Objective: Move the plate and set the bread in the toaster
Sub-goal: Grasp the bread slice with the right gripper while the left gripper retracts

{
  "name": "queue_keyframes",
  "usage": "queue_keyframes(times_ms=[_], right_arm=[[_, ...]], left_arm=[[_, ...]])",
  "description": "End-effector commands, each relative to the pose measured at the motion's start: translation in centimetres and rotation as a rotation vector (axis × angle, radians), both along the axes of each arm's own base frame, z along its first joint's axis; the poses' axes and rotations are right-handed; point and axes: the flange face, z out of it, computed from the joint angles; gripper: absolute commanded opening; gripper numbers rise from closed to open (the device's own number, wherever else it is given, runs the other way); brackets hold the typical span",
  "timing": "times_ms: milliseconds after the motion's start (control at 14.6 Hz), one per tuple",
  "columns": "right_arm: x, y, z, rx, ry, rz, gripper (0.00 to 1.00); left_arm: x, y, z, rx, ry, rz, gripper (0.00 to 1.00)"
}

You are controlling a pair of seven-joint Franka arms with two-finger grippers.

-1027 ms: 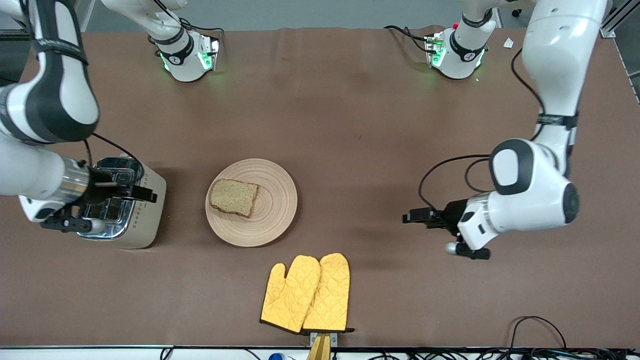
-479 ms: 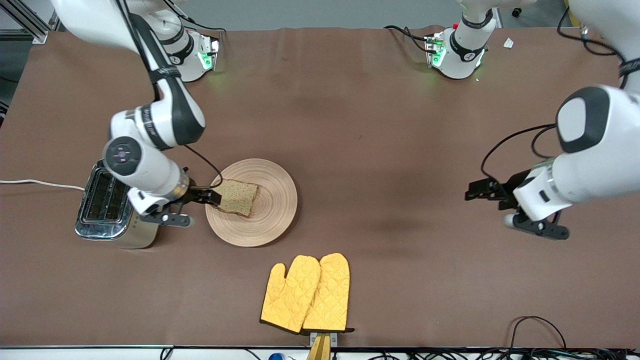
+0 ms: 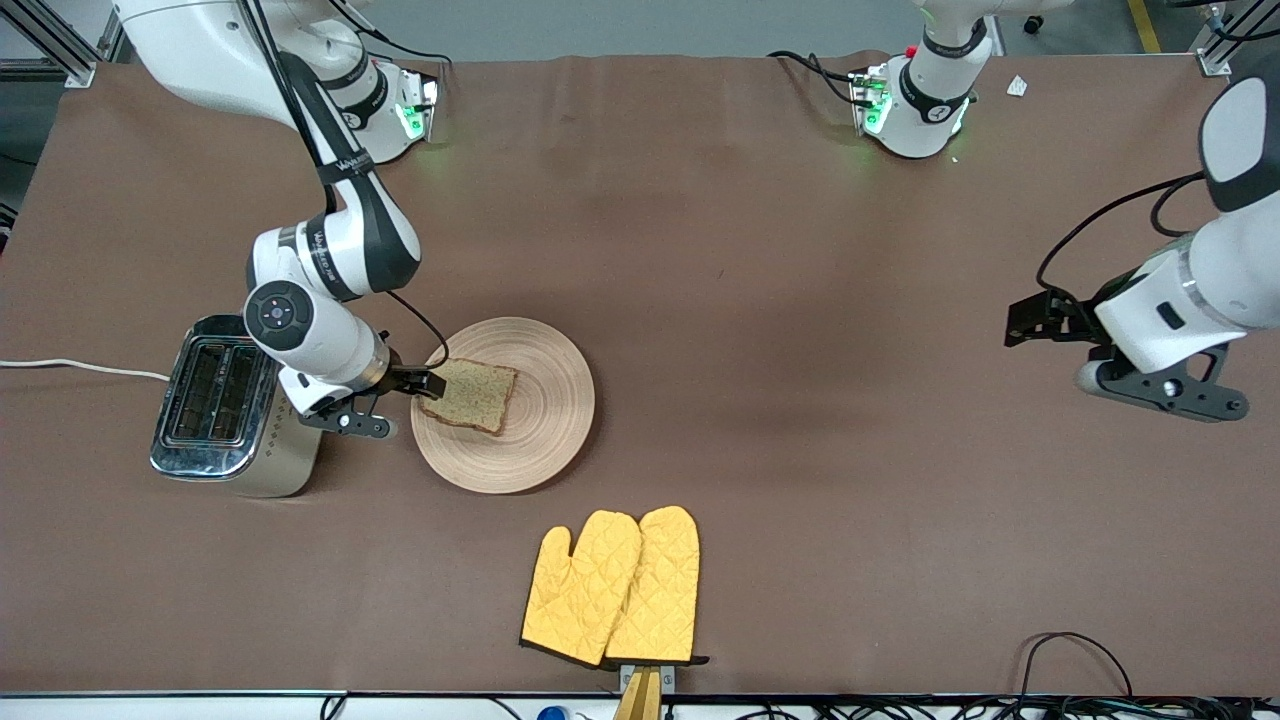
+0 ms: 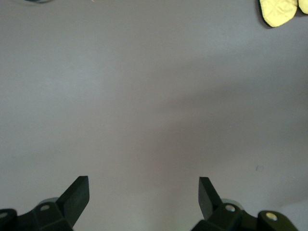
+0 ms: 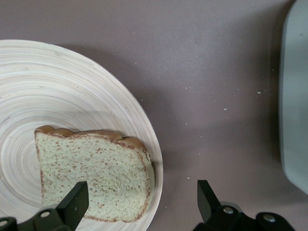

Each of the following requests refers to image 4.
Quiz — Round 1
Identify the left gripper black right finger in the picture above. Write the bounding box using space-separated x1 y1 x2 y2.
191 177 299 231

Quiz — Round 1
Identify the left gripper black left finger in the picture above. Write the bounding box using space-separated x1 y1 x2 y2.
0 176 90 231

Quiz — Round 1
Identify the brown table cover sheet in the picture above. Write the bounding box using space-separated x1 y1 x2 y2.
0 0 308 231

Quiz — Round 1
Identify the yellow quilted oven mitt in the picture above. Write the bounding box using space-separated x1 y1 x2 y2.
258 0 298 28
297 0 308 14

